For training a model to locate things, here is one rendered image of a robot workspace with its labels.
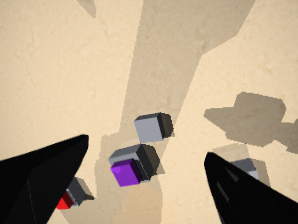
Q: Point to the yellow button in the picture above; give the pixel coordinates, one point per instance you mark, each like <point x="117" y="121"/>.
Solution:
<point x="246" y="165"/>

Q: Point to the dark red button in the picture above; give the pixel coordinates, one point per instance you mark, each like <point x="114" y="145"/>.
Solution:
<point x="73" y="197"/>

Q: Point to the grey block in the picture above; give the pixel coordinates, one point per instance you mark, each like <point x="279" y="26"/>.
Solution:
<point x="150" y="128"/>

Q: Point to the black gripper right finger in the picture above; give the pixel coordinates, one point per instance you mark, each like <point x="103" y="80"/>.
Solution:
<point x="242" y="199"/>

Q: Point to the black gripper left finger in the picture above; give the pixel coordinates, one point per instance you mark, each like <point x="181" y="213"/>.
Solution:
<point x="32" y="184"/>

